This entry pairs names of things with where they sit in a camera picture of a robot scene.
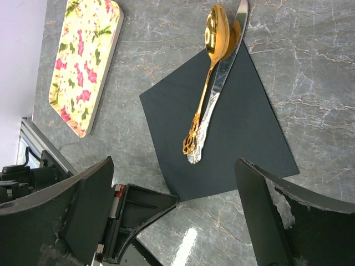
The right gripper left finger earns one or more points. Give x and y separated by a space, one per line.
61 224

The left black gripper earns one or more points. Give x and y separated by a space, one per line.
133 208

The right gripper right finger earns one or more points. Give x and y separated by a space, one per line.
291 225

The black paper napkin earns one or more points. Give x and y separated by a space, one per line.
243 125

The gold spoon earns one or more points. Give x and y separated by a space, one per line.
217 35

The silver table knife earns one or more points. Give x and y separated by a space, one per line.
237 31

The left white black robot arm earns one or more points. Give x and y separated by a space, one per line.
18 181

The floral placemat tray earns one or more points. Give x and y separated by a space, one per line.
87 42

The front aluminium rail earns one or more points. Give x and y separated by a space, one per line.
38 142

